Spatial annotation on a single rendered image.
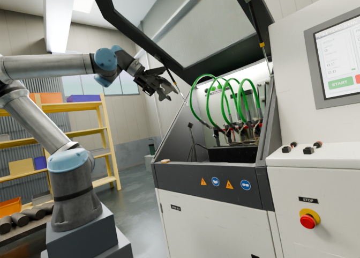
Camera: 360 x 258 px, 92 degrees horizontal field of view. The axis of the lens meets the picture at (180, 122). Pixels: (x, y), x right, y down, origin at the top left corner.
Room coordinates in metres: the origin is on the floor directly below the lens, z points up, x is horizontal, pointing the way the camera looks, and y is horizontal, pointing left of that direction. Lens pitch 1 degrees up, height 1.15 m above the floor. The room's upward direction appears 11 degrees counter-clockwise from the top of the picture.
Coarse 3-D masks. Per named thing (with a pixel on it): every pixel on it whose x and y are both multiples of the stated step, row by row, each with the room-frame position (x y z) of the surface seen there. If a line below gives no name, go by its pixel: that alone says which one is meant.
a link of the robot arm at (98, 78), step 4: (120, 68) 0.78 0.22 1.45; (116, 72) 0.75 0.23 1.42; (120, 72) 0.80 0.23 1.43; (96, 76) 0.74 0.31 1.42; (100, 76) 0.74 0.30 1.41; (104, 76) 0.71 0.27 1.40; (112, 76) 0.73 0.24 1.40; (116, 76) 0.79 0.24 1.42; (96, 80) 0.77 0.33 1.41; (100, 80) 0.74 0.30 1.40; (104, 80) 0.75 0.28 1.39; (108, 80) 0.76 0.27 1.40; (112, 80) 0.78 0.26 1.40; (100, 84) 0.79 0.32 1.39; (104, 84) 0.76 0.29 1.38; (108, 84) 0.77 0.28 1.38
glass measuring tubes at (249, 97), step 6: (246, 90) 1.12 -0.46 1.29; (252, 90) 1.13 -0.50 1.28; (246, 96) 1.16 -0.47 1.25; (252, 96) 1.13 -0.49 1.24; (234, 102) 1.20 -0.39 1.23; (252, 102) 1.13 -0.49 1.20; (252, 108) 1.12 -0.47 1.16; (246, 114) 1.15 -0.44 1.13; (252, 114) 1.12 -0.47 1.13; (246, 132) 1.17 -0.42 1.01; (246, 138) 1.17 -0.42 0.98
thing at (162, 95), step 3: (159, 87) 0.90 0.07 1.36; (156, 90) 0.89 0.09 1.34; (159, 90) 0.90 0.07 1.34; (162, 90) 0.89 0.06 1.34; (159, 93) 0.89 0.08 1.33; (162, 93) 0.90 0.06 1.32; (165, 93) 0.91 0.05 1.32; (159, 96) 0.89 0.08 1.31; (162, 96) 0.90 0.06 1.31; (165, 96) 0.91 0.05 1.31; (168, 96) 0.92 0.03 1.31; (159, 99) 0.89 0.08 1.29; (162, 99) 0.90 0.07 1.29; (168, 99) 0.92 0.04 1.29
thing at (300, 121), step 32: (320, 0) 0.72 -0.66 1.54; (352, 0) 0.65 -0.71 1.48; (288, 32) 0.79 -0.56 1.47; (288, 64) 0.78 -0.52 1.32; (288, 96) 0.77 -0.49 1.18; (288, 128) 0.75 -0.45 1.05; (320, 128) 0.68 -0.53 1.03; (352, 128) 0.61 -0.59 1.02; (288, 192) 0.57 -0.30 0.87; (320, 192) 0.51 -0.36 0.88; (352, 192) 0.46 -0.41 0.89; (288, 224) 0.58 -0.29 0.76; (320, 224) 0.52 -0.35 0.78; (352, 224) 0.47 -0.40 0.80; (288, 256) 0.60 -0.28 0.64; (320, 256) 0.53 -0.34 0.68; (352, 256) 0.48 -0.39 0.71
